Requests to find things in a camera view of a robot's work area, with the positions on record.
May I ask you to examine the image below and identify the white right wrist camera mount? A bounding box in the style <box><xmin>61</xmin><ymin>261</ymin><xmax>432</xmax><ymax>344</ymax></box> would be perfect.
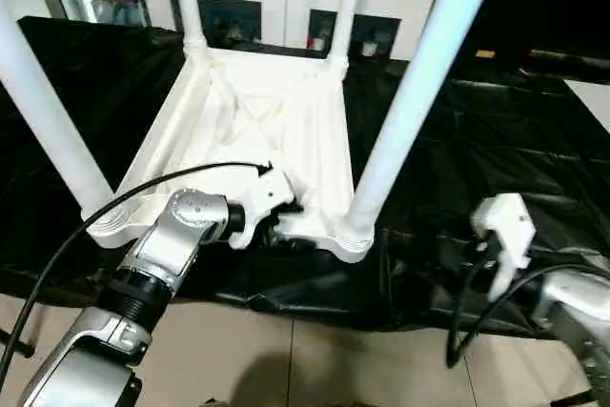
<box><xmin>472</xmin><ymin>193</ymin><xmax>537</xmax><ymax>301</ymax></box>

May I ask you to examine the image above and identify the black work mat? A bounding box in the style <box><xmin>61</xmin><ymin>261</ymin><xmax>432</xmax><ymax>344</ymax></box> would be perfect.
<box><xmin>0</xmin><ymin>16</ymin><xmax>610</xmax><ymax>341</ymax></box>

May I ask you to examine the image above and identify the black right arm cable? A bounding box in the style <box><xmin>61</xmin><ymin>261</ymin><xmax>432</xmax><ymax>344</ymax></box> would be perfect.
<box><xmin>444</xmin><ymin>240</ymin><xmax>610</xmax><ymax>370</ymax></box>

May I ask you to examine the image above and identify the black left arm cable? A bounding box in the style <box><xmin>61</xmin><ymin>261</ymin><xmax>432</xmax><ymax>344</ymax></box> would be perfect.
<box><xmin>0</xmin><ymin>161</ymin><xmax>275</xmax><ymax>389</ymax></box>

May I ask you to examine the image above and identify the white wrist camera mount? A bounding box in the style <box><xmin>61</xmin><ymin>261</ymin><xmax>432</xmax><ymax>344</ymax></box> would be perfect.
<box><xmin>224</xmin><ymin>169</ymin><xmax>298</xmax><ymax>251</ymax></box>
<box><xmin>472</xmin><ymin>193</ymin><xmax>537</xmax><ymax>301</ymax></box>

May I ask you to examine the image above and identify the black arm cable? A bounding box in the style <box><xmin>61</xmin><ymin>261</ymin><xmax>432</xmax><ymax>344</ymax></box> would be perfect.
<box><xmin>444</xmin><ymin>240</ymin><xmax>610</xmax><ymax>370</ymax></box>
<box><xmin>0</xmin><ymin>161</ymin><xmax>275</xmax><ymax>389</ymax></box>

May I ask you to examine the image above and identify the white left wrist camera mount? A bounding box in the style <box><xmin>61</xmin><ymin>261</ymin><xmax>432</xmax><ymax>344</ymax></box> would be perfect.
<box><xmin>224</xmin><ymin>169</ymin><xmax>298</xmax><ymax>251</ymax></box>

